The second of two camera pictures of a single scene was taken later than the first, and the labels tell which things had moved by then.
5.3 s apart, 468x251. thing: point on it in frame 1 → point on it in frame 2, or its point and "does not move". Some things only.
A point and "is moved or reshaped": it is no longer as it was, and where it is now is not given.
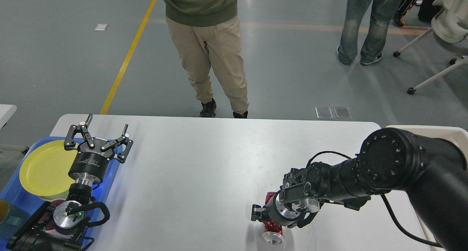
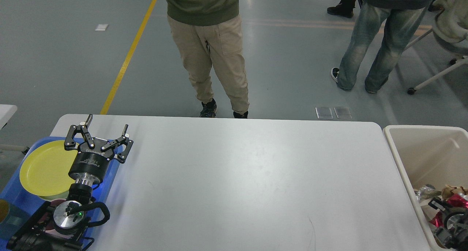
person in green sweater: [204, 25] does not move
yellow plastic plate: [44, 169] does not move
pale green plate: [64, 195] does not move
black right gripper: [281, 213] → [456, 221]
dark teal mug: [11, 218] does not move
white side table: [6, 111] does not move
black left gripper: [91, 164] does not move
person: [427, 10] → [345, 8]
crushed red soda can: [273, 233] is moved or reshaped
